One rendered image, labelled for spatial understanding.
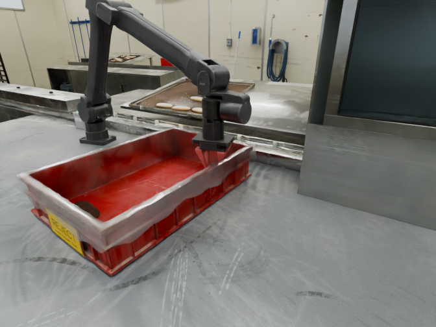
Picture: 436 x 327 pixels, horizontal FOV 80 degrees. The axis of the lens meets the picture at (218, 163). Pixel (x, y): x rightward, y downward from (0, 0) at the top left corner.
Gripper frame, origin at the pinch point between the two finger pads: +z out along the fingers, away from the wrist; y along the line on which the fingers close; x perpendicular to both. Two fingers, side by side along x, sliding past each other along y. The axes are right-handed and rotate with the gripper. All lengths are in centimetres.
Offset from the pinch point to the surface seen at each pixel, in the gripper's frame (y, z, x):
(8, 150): -80, 4, 0
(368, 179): 37.8, -4.5, -4.8
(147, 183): -16.7, 3.4, -8.3
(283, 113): 15, -6, 51
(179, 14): -218, -89, 468
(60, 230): -20.0, 0.7, -34.1
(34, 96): -125, -5, 52
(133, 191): -18.0, 3.4, -13.2
